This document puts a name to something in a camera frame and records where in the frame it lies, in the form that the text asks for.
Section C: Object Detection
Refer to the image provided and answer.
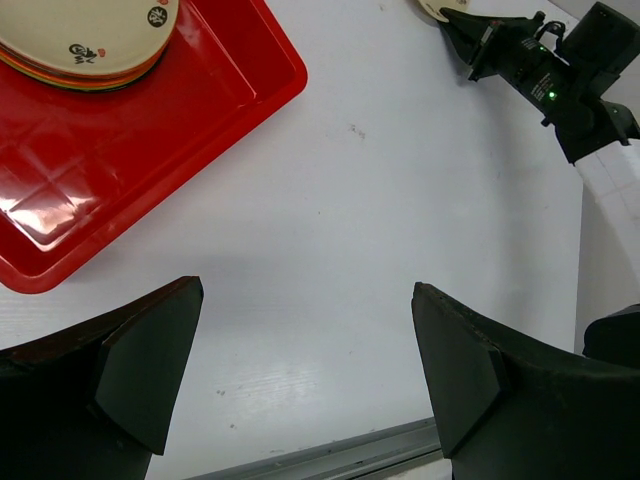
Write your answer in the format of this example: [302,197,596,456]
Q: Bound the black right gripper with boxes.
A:
[438,7,596,151]

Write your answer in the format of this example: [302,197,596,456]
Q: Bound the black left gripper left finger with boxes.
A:
[1,276,204,479]

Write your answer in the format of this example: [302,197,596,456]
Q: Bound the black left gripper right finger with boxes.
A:
[411,283,639,479]

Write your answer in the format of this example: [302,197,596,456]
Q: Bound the cream floral plate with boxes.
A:
[418,0,470,23]
[1,0,180,76]

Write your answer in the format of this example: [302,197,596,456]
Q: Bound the orange plate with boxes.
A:
[1,43,169,92]

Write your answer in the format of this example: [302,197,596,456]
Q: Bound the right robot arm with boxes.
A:
[439,2,639,286]

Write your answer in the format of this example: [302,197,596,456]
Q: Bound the red plastic bin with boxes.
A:
[1,1,308,294]

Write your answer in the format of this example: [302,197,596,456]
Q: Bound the aluminium table edge rail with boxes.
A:
[200,418,451,479]

